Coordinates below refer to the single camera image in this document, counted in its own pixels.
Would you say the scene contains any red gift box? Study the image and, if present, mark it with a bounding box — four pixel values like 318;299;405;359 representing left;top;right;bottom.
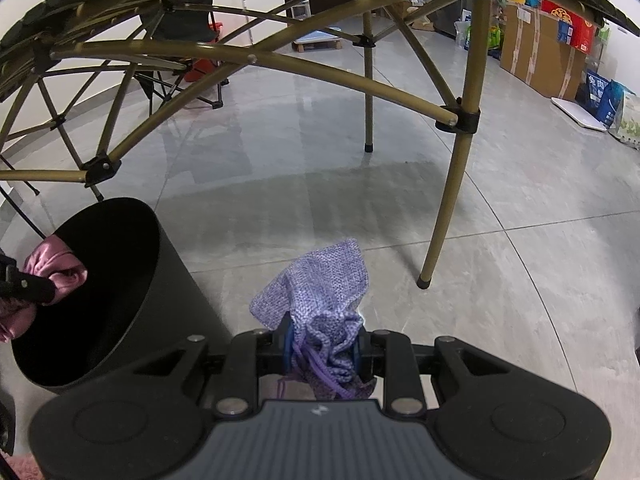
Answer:
541;0;597;54

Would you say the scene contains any folding table metal frame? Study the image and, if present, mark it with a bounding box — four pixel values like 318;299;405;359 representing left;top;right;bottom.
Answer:
1;0;638;288

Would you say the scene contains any black folding chair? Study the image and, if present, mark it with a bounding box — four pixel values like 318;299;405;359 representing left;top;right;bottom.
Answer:
134;0;220;115

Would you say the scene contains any cardboard box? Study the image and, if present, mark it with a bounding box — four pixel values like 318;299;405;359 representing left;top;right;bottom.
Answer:
500;3;586;101

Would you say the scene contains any purple knitted drawstring pouch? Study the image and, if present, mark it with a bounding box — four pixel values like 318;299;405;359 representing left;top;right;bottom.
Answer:
250;238;376;401

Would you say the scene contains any black trash bin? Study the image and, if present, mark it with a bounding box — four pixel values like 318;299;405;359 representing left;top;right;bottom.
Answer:
11;197;231;392

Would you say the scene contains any pink satin cloth bag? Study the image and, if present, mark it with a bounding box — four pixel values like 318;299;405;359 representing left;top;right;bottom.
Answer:
1;235;88;342

